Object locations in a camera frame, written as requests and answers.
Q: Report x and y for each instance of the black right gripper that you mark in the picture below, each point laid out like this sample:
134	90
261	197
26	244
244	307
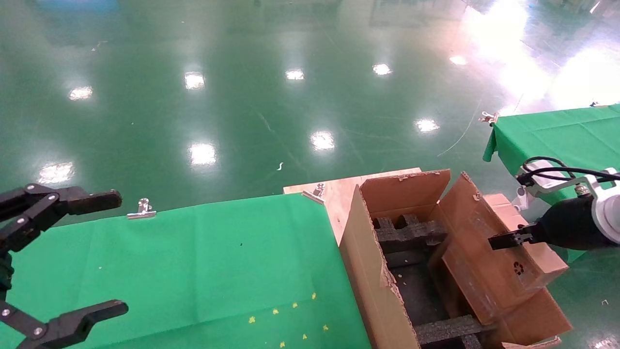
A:
569	225

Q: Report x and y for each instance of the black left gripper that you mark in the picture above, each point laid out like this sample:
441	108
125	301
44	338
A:
5	271

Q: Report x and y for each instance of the small brown cardboard box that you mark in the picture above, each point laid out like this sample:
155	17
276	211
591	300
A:
484	281

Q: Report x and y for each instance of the large open cardboard carton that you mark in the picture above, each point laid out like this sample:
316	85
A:
368	271

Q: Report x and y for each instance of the notched black foam insert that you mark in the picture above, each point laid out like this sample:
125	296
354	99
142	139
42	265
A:
411	235

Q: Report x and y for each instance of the dark grey foam pad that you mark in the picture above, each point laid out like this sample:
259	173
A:
416	291

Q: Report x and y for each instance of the black foam strip insert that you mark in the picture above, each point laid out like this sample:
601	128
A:
445	329

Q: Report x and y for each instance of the plain green table cloth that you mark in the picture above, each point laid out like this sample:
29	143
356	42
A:
557	135

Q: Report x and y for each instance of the green cloth with yellow dots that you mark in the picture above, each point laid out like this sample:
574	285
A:
193	261

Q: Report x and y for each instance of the light plywood board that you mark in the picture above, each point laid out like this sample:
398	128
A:
334	194

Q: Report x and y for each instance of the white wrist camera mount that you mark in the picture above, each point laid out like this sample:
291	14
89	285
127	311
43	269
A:
545	182

